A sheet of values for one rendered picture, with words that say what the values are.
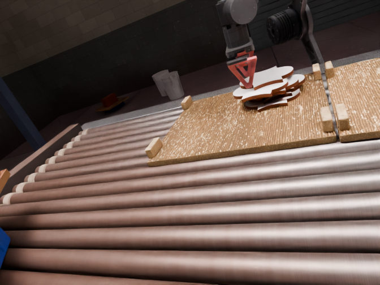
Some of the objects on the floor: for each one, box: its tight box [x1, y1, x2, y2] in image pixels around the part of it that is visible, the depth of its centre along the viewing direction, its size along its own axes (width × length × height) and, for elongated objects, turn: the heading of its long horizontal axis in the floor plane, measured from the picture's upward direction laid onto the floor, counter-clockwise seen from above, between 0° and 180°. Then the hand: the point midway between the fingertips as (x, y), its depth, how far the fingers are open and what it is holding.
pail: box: [152, 70, 169, 97], centre depth 473 cm, size 30×30×37 cm
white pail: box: [159, 71, 184, 100], centre depth 436 cm, size 30×30×37 cm
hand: (247, 78), depth 72 cm, fingers open, 9 cm apart
